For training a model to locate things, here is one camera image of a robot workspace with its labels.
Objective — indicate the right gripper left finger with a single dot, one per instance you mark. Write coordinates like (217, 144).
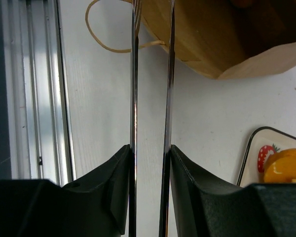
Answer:
(94, 205)

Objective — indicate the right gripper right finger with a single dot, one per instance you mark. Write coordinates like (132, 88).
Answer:
(208, 206)

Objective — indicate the metal tongs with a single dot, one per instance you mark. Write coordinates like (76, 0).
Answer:
(142, 129)

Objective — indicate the round orange fake bread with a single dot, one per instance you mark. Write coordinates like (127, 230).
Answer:
(281, 167)

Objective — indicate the brown paper bag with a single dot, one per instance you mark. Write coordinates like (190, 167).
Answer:
(226, 39)

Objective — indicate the strawberry print tray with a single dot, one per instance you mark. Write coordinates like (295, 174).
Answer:
(264, 142)

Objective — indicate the aluminium front rail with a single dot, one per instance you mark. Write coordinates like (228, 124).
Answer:
(40, 134)

